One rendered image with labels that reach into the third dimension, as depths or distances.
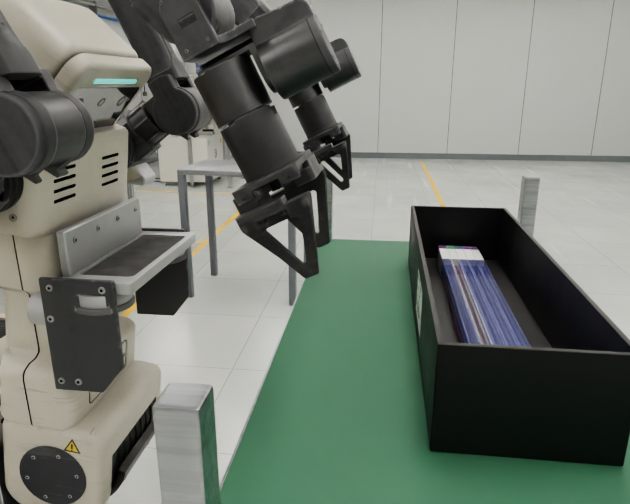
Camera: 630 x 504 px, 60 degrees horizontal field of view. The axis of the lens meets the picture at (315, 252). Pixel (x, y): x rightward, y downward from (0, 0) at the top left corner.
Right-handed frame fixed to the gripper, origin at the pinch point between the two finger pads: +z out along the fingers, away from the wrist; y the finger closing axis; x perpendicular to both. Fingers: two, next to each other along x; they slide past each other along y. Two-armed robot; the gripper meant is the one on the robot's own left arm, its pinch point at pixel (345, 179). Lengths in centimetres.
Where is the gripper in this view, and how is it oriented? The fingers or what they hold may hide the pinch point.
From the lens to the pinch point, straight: 96.3
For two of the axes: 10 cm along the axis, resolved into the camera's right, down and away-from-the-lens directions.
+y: 1.1, -3.0, 9.5
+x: -8.9, 3.9, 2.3
